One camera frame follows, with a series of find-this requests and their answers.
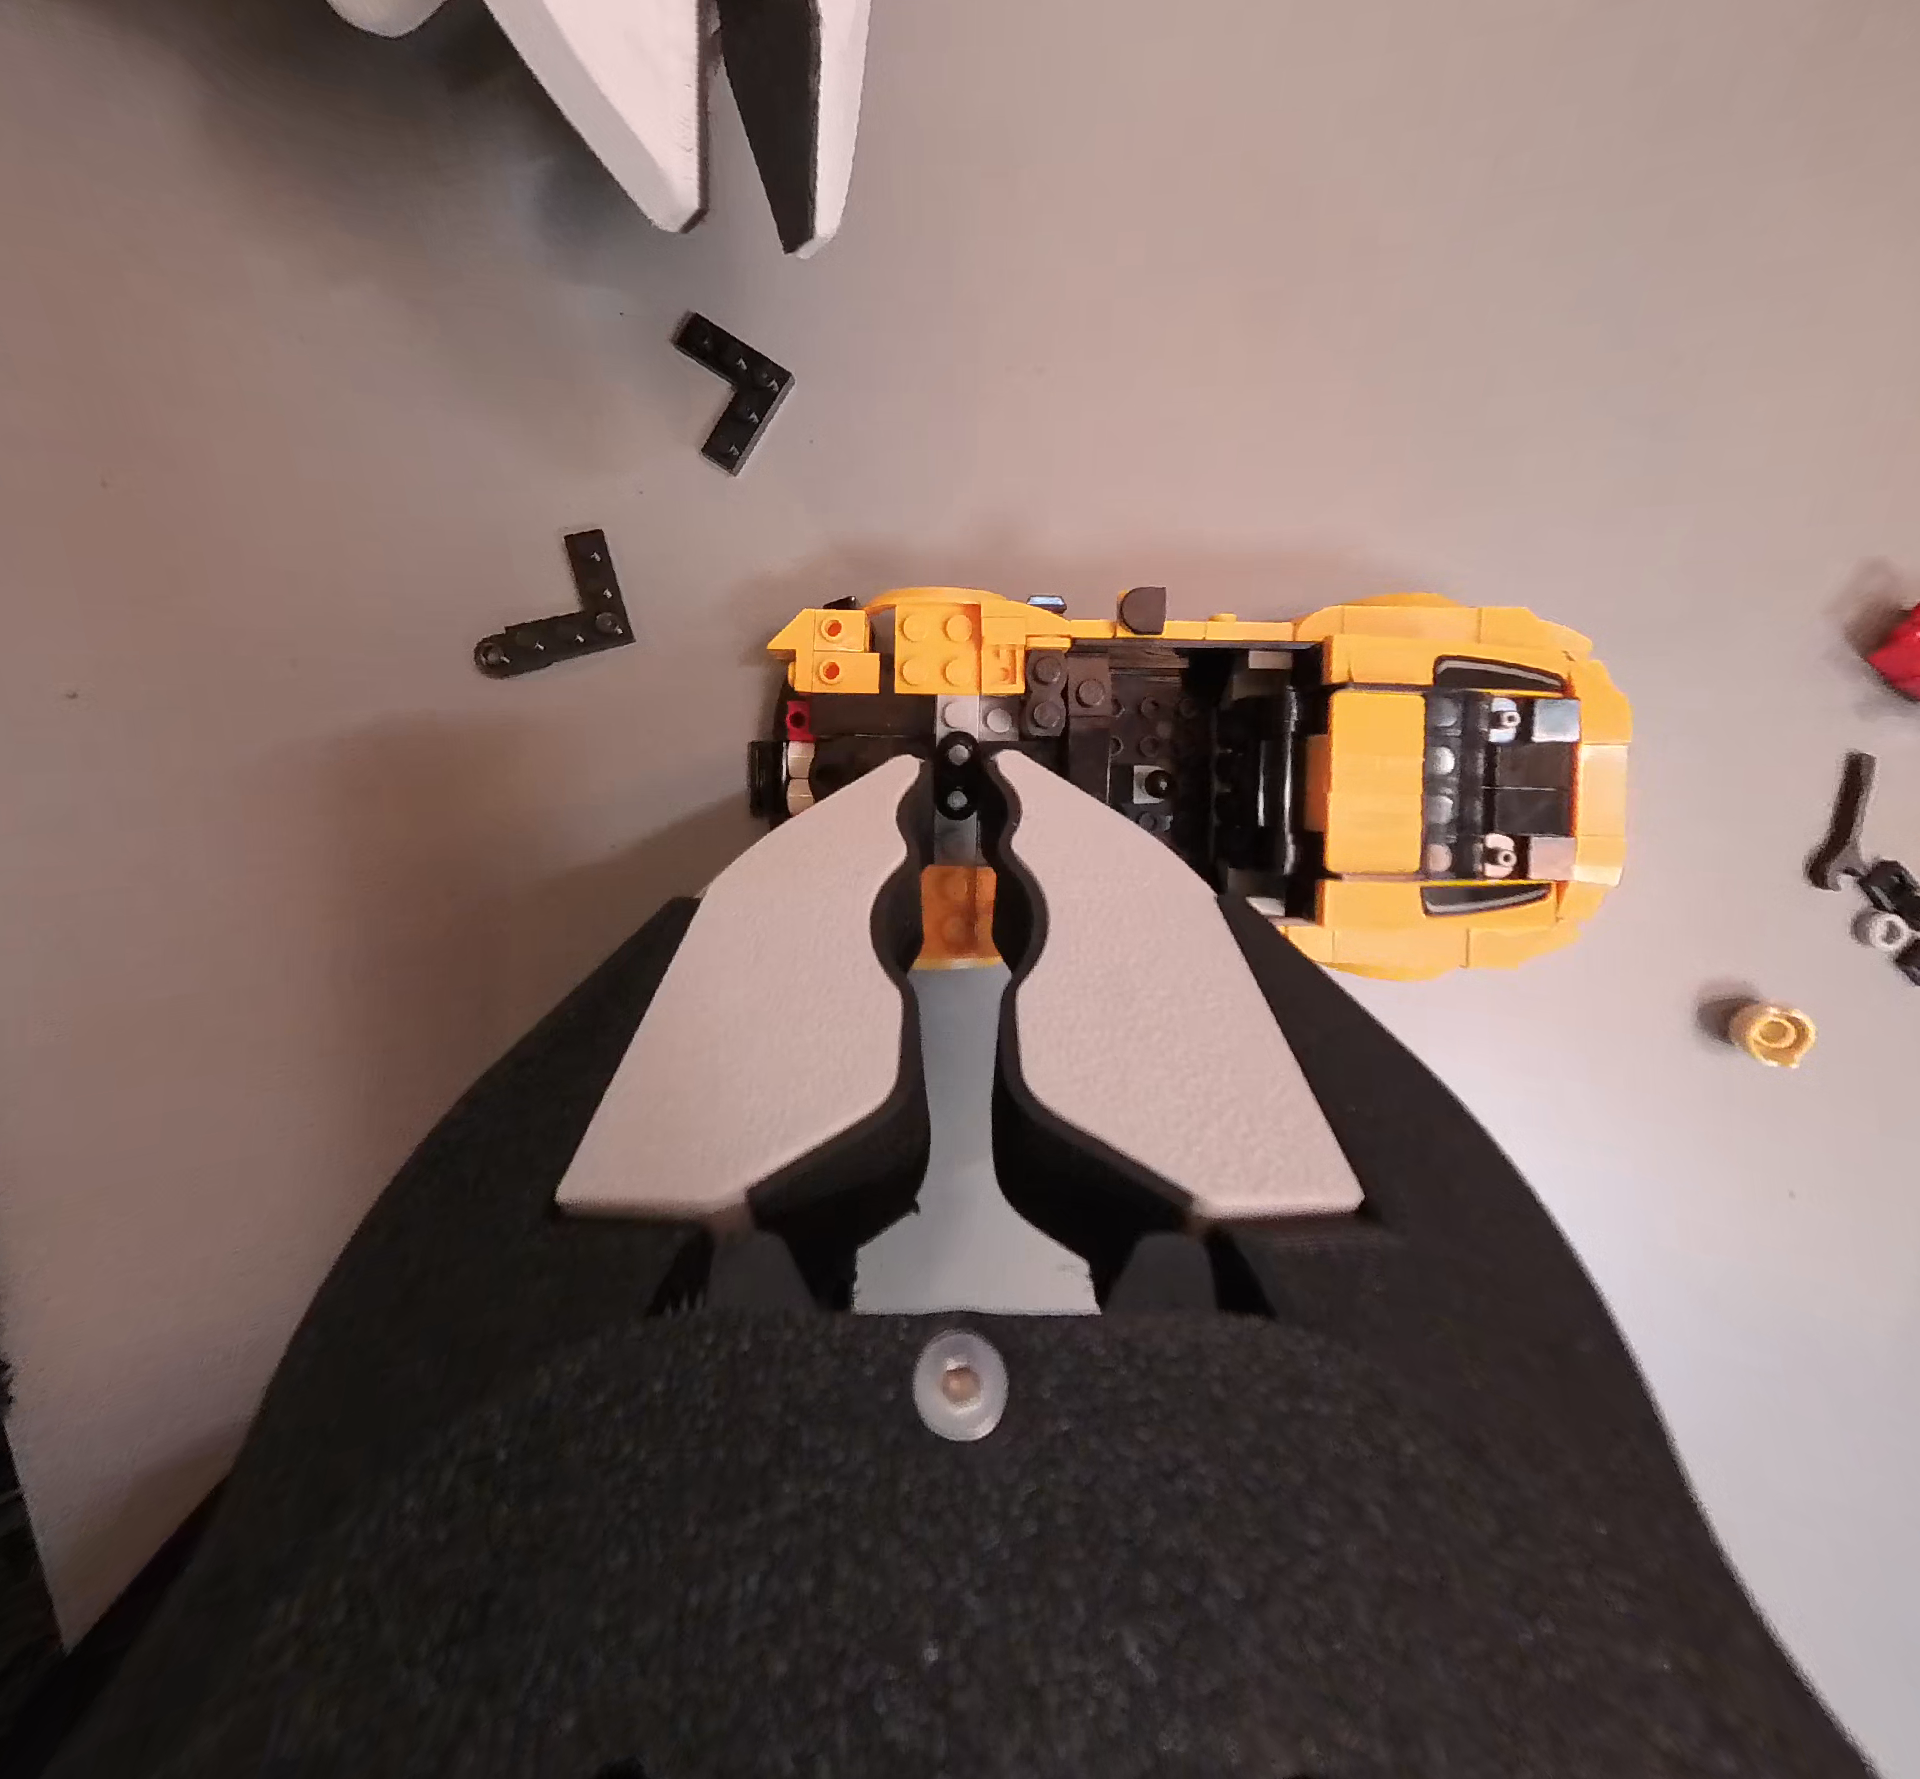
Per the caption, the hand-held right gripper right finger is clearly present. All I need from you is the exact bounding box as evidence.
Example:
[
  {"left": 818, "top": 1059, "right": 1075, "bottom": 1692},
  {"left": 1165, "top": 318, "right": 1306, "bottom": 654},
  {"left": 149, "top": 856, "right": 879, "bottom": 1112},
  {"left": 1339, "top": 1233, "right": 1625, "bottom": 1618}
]
[{"left": 988, "top": 753, "right": 1366, "bottom": 1245}]

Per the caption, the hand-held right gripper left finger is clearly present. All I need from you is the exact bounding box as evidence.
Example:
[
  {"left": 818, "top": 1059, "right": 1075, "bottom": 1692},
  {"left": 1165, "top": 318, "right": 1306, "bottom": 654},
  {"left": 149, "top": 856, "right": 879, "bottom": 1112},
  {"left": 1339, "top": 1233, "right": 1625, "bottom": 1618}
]
[{"left": 555, "top": 753, "right": 935, "bottom": 1236}]

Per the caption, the yellow lego car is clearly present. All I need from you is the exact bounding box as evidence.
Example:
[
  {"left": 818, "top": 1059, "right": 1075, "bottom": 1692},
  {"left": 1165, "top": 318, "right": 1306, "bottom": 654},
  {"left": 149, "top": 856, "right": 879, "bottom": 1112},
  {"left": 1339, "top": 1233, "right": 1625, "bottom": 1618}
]
[{"left": 749, "top": 586, "right": 1635, "bottom": 987}]

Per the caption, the black L-shaped lego plate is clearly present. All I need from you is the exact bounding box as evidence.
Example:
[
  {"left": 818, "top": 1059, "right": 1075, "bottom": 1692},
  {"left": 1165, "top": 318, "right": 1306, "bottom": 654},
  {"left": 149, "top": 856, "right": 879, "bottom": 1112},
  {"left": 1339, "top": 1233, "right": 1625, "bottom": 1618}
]
[{"left": 670, "top": 312, "right": 799, "bottom": 475}]

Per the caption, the black lego plate with ring end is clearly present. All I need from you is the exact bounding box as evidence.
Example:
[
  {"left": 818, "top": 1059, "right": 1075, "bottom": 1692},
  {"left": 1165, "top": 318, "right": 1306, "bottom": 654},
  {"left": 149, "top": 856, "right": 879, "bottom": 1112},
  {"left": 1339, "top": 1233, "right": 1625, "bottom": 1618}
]
[{"left": 475, "top": 527, "right": 638, "bottom": 679}]

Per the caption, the tan round lego piece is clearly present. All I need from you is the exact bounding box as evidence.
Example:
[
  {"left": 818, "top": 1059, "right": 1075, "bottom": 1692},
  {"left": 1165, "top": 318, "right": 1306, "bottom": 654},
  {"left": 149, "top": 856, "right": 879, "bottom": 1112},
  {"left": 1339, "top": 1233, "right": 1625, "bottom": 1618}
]
[{"left": 1702, "top": 996, "right": 1819, "bottom": 1068}]

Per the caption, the black lego wrench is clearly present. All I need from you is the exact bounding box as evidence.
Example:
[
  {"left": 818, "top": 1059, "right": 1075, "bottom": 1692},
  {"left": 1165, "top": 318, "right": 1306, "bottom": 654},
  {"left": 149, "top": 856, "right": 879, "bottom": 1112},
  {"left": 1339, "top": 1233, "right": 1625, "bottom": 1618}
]
[{"left": 1806, "top": 750, "right": 1879, "bottom": 894}]

